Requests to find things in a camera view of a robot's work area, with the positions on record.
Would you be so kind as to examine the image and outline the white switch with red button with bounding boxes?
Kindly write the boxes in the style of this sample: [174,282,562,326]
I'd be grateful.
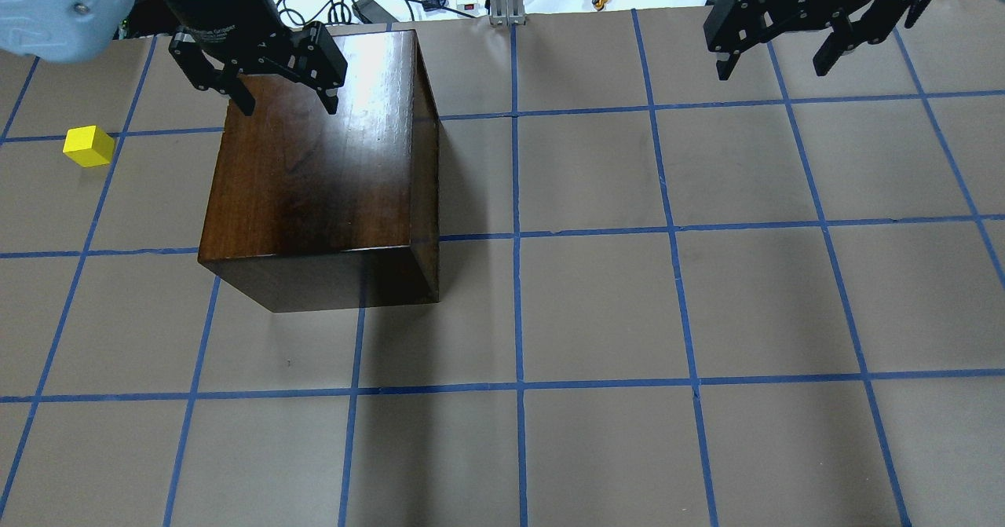
[455,0,482,16]

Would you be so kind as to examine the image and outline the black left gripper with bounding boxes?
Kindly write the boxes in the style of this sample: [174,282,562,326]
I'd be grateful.
[168,0,348,116]

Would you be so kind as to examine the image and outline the dark wooden drawer cabinet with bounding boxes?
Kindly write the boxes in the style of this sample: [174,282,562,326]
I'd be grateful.
[197,30,440,313]

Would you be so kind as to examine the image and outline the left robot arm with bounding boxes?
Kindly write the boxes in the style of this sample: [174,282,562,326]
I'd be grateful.
[1,0,348,115]

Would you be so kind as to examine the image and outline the black power adapter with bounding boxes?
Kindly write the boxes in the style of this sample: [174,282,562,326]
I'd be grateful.
[352,0,399,24]

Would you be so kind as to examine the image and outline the yellow cube block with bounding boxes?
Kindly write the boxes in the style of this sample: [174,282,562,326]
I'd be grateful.
[62,125,115,168]

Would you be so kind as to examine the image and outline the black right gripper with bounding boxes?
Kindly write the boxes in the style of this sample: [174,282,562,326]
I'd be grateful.
[704,0,916,81]

